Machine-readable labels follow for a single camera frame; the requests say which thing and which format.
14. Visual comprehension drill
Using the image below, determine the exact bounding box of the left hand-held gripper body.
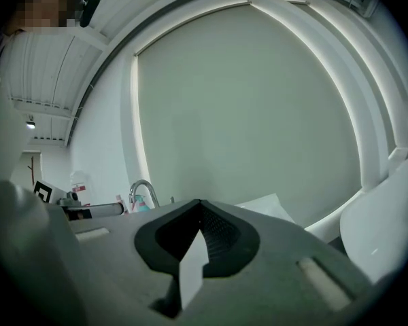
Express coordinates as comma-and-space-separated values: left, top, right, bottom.
33, 179, 91, 221

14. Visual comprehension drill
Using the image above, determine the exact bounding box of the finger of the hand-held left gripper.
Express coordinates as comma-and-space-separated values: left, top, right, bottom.
89, 202, 124, 219

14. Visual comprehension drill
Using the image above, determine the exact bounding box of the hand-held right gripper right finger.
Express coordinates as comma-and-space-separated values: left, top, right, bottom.
180, 198, 373, 326

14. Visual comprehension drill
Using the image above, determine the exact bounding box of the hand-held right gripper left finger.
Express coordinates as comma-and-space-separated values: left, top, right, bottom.
69, 198, 201, 326

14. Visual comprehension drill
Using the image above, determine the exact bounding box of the white bottle with red label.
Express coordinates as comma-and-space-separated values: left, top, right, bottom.
69, 170, 90, 207

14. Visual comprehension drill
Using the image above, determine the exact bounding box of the white door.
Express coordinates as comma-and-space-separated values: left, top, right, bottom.
10, 150, 42, 194

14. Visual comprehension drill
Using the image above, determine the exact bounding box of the teal spray bottle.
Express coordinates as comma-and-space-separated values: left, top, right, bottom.
129, 194, 151, 214

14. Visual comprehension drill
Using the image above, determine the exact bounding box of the person's white shirt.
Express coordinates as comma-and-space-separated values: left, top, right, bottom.
0, 29, 86, 326

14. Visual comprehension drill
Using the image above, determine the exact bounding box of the white paper sheet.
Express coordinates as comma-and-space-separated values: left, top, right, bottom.
233, 192, 297, 224

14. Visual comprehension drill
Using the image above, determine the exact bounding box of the chrome curved faucet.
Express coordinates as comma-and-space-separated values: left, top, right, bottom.
128, 179, 161, 209

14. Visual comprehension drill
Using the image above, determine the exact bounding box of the white moulded chair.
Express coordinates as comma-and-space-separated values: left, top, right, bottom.
339, 153, 408, 285

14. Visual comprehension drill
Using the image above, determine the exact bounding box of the grey roller blind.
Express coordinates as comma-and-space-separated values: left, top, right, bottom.
135, 3, 365, 231

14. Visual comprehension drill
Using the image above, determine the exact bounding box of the person's head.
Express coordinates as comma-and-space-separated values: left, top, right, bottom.
3, 0, 86, 36

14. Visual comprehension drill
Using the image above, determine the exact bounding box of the white window frame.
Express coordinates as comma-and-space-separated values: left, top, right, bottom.
120, 0, 408, 241

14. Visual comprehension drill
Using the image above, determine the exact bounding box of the black head-worn camera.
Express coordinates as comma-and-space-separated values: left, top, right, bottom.
78, 0, 101, 29

